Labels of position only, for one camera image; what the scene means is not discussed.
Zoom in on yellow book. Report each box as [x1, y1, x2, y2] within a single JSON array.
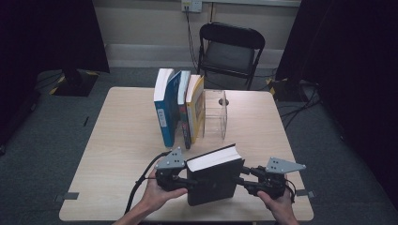
[[185, 74, 206, 144]]

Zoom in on person's left hand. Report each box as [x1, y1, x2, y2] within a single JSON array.
[[142, 168, 189, 214]]

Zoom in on black book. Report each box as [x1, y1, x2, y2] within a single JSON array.
[[186, 143, 246, 207]]

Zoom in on black power cable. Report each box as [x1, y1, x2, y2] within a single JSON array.
[[184, 6, 201, 71]]

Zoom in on dark curtain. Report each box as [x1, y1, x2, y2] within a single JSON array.
[[275, 0, 398, 201], [0, 0, 111, 144]]

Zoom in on white wall socket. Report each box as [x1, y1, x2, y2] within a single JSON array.
[[181, 0, 204, 13]]

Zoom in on clear acrylic book rack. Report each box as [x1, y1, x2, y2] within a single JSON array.
[[202, 89, 228, 142]]

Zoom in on grey wall trunking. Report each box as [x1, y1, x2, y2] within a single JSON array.
[[203, 0, 301, 8]]

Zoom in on black folding chair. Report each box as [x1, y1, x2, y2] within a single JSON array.
[[195, 22, 267, 92]]

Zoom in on person's right hand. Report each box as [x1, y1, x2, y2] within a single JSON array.
[[256, 174, 297, 221]]

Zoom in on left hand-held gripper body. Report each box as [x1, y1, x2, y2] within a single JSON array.
[[154, 146, 190, 192]]

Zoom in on red illustrated book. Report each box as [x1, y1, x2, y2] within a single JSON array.
[[176, 69, 192, 150]]

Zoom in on black stand base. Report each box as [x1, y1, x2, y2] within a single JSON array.
[[266, 78, 303, 102], [50, 68, 100, 98]]

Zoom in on grey tape strip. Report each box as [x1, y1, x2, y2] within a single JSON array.
[[55, 191, 80, 203], [295, 188, 316, 200]]

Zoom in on blue book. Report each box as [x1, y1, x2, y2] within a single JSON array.
[[153, 67, 183, 148]]

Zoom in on black floor cables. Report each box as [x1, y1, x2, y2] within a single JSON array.
[[278, 81, 322, 129]]

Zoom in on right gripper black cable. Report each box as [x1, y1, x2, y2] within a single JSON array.
[[284, 177, 298, 204]]

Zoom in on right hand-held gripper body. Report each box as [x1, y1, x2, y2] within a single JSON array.
[[256, 157, 307, 201]]

